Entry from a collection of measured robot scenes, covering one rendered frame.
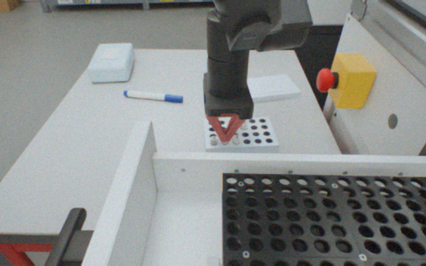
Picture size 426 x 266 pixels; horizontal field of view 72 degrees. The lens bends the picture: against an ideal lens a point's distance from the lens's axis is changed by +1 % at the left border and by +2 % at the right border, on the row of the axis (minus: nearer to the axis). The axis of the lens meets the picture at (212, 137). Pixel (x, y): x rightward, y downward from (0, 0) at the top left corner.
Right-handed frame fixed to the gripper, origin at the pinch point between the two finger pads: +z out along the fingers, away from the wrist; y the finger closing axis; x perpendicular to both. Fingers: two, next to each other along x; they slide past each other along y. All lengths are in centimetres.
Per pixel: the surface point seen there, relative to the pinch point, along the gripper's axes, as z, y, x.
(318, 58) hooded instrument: 13, 54, -38
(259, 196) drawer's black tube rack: -8.8, -19.6, -1.1
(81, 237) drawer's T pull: -10.0, -23.5, 14.2
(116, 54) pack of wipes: 0.9, 35.1, 24.4
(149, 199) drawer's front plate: -5.2, -16.4, 10.2
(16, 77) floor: 82, 177, 145
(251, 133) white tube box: 1.5, 2.1, -5.0
